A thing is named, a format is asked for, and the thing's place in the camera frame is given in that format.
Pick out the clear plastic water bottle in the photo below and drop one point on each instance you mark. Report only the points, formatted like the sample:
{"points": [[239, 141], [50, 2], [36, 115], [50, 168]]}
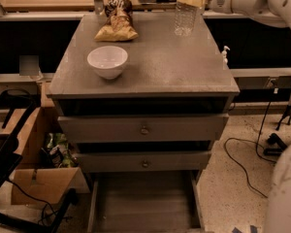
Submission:
{"points": [[184, 19]]}

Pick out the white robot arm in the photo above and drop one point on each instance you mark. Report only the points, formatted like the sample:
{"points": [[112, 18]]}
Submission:
{"points": [[276, 13]]}

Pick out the small white pump bottle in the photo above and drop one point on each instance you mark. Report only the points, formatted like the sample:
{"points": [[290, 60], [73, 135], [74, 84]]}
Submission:
{"points": [[224, 54]]}

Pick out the top grey drawer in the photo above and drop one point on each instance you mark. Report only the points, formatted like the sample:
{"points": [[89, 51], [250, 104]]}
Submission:
{"points": [[120, 129]]}

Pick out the grey drawer cabinet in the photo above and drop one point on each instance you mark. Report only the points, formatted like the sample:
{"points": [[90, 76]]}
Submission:
{"points": [[166, 76]]}

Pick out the middle grey drawer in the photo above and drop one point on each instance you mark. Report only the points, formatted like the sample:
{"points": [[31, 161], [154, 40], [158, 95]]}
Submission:
{"points": [[143, 161]]}

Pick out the open bottom grey drawer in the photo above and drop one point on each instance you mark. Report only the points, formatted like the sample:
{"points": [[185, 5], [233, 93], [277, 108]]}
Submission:
{"points": [[145, 202]]}

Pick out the yellow chip bag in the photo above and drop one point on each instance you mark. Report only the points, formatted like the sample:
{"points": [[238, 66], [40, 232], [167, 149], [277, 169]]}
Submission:
{"points": [[119, 25]]}

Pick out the white ceramic bowl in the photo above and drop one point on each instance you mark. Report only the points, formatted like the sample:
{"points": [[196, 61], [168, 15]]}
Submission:
{"points": [[108, 62]]}

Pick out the black floor bar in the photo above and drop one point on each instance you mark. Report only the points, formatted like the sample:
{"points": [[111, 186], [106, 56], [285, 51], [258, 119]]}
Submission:
{"points": [[277, 146]]}

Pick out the green snack bags in box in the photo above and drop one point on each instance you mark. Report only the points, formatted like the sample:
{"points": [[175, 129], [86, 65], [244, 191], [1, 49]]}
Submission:
{"points": [[55, 152]]}

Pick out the open cardboard box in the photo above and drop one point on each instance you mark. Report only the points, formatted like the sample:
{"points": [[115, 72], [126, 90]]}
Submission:
{"points": [[34, 177]]}

